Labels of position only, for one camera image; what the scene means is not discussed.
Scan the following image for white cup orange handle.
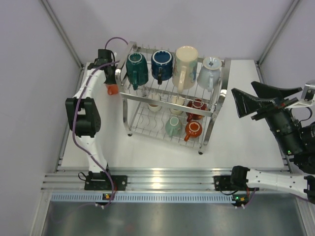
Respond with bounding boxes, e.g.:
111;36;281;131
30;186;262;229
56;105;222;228
186;98;208;122

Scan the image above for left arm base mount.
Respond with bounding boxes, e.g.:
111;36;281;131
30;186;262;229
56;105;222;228
84;172;127;191

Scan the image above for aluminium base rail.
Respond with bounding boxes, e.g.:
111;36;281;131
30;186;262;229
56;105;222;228
40;167;308;197

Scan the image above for orange mug white interior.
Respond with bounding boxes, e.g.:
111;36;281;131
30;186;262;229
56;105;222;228
106;84;119;95

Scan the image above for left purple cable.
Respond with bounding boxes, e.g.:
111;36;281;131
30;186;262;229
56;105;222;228
71;37;128;207

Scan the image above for stainless steel dish rack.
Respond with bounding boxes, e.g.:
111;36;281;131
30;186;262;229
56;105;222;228
115;41;231;154

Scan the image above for navy blue mug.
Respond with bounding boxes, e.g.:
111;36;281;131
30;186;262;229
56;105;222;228
151;50;173;85

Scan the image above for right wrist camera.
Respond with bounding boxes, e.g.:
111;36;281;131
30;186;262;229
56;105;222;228
287;80;315;109

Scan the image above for small cream steel tumbler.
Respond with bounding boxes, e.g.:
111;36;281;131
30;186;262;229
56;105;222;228
170;96;185;116

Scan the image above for dark teal mug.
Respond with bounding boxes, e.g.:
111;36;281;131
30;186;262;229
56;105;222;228
126;52;149;90

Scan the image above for white steel cup wood band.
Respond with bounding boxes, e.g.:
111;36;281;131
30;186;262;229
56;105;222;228
147;92;161;113

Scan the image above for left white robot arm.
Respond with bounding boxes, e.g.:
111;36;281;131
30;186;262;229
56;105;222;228
65;49;116;190

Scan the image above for mint green mug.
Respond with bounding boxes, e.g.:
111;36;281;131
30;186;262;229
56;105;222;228
165;117;183;137

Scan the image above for orange cup black interior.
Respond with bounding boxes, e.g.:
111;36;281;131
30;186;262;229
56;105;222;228
184;121;202;142

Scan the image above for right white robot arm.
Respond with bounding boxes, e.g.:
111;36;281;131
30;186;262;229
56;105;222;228
230;80;315;204

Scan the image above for cream floral mug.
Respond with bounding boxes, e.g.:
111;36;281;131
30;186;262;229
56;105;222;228
172;46;198;94

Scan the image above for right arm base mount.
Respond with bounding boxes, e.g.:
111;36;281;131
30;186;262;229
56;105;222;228
214;166;255;196

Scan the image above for light blue mug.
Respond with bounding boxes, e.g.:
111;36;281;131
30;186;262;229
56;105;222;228
197;57;222;92

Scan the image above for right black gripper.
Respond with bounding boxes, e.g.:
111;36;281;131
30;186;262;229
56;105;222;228
231;81;305;156

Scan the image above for white slotted cable duct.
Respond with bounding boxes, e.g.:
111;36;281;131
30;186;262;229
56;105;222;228
51;193;245;204

